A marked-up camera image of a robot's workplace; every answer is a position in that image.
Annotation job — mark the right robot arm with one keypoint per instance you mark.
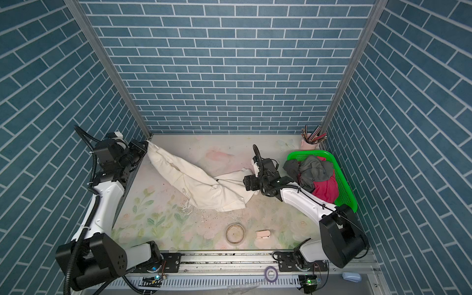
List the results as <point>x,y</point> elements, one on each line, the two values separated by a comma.
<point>341,238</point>

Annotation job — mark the pink eraser block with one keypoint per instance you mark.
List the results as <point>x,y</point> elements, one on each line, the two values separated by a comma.
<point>264,234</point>

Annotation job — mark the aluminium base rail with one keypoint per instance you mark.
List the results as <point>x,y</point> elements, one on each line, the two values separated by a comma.
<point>242,262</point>

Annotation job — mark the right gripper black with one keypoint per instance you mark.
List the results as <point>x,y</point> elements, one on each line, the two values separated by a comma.
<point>251,179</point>

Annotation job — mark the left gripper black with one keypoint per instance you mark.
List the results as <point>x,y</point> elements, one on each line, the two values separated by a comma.
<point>133,146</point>

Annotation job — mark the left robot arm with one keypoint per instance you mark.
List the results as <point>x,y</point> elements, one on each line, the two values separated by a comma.
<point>92,257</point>

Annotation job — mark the grey t shirt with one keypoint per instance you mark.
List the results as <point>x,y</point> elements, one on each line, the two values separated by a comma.
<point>308,172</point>

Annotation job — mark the magenta t shirt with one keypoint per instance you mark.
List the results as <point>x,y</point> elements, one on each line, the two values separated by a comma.
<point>328,190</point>

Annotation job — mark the coloured pencils bundle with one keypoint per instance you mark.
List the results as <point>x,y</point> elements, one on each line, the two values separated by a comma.
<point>314,137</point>

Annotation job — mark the purple tape roll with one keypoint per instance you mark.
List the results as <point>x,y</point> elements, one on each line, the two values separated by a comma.
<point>271,274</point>

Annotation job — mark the pale blue computer mouse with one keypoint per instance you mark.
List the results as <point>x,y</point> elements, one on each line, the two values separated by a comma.
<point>352,277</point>

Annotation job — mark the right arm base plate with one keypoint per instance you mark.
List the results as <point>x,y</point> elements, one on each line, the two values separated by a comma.
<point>289,261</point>

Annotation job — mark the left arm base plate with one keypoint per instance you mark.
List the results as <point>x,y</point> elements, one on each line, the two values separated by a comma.
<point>166,263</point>

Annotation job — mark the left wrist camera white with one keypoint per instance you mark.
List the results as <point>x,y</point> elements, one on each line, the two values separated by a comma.
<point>115,136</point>

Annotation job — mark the pink pencil cup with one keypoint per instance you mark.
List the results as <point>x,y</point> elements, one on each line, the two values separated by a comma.
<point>305,146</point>

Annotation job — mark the green plastic basket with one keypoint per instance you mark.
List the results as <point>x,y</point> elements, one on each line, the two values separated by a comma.
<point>346,196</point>

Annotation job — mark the white t shirt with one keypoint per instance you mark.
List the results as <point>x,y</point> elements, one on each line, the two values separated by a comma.
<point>222,193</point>

